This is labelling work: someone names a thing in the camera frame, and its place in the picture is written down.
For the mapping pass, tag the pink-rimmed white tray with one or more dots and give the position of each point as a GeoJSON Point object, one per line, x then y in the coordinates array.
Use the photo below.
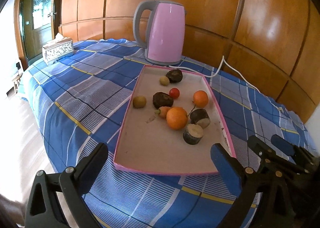
{"type": "Point", "coordinates": [160, 148]}

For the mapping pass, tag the wooden glazed door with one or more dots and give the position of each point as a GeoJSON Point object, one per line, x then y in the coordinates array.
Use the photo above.
{"type": "Point", "coordinates": [40, 17]}

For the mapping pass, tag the wooden wardrobe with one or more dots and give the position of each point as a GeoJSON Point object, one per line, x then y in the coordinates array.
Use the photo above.
{"type": "Point", "coordinates": [225, 5]}

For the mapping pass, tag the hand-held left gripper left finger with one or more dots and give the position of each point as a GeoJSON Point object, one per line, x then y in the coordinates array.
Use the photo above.
{"type": "Point", "coordinates": [99, 154]}

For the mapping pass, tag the pink electric kettle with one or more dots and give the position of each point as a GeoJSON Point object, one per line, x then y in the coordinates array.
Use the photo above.
{"type": "Point", "coordinates": [165, 35]}

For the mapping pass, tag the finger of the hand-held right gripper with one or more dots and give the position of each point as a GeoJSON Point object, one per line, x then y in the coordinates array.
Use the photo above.
{"type": "Point", "coordinates": [258, 146]}
{"type": "Point", "coordinates": [282, 144]}

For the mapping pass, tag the blue checked tablecloth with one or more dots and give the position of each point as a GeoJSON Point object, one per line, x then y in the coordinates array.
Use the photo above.
{"type": "Point", "coordinates": [75, 93]}

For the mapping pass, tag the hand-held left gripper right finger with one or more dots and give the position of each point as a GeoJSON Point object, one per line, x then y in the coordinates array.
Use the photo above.
{"type": "Point", "coordinates": [222, 163]}

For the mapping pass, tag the red cherry tomato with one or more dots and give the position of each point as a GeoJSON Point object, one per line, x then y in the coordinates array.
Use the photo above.
{"type": "Point", "coordinates": [174, 93]}

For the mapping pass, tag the cut dark root with tail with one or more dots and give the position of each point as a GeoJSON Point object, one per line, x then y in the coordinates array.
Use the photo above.
{"type": "Point", "coordinates": [200, 118]}

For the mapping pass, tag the small wooden stool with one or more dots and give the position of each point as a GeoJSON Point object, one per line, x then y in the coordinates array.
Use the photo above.
{"type": "Point", "coordinates": [17, 81]}

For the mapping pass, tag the silver patterned tissue box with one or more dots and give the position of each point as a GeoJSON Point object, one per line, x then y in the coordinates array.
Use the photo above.
{"type": "Point", "coordinates": [57, 51]}

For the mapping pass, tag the orange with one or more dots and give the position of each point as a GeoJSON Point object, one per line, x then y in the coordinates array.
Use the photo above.
{"type": "Point", "coordinates": [177, 118]}
{"type": "Point", "coordinates": [200, 98]}

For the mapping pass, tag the small carrot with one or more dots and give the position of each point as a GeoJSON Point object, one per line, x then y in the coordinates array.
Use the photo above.
{"type": "Point", "coordinates": [163, 112]}

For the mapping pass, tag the cut dark root piece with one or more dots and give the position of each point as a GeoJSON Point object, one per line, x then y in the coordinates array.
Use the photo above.
{"type": "Point", "coordinates": [193, 134]}

